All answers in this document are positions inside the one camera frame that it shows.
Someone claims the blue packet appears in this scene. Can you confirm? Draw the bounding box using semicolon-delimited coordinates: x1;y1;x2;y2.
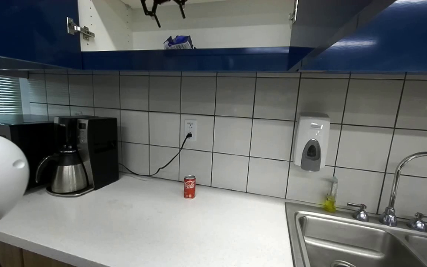
163;35;196;50

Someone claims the blue cabinet door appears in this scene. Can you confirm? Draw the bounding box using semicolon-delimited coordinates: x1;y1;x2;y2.
302;0;427;72
288;0;398;72
0;0;83;70

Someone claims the black coffee maker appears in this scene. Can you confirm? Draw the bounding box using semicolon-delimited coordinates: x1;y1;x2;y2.
36;115;120;197

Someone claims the red soda can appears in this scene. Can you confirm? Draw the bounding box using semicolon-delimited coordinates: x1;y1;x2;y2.
183;175;196;200

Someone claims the black microwave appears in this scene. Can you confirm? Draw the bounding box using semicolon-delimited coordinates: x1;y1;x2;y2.
0;115;57;190

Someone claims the steel coffee carafe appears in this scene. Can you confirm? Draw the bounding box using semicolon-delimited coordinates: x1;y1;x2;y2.
36;145;90;195

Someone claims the white soap dispenser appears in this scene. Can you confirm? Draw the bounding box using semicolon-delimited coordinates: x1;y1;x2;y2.
293;113;331;172

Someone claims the yellow dish soap bottle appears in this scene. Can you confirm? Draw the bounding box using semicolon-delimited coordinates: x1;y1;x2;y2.
323;176;338;213

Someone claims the steel sink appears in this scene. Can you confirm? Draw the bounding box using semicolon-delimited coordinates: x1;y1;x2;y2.
285;201;427;267

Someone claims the chrome tap lever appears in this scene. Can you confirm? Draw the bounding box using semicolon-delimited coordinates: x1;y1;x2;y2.
347;202;369;223
407;212;427;233

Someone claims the chrome tap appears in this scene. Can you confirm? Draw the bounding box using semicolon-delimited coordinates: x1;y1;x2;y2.
379;151;427;228

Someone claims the blue wall cabinet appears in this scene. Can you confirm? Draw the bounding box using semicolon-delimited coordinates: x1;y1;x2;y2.
0;0;427;73

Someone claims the white wall socket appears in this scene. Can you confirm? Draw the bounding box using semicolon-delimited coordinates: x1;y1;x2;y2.
184;119;198;142

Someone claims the black cable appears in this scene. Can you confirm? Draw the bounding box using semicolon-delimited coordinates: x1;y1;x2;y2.
119;133;193;177

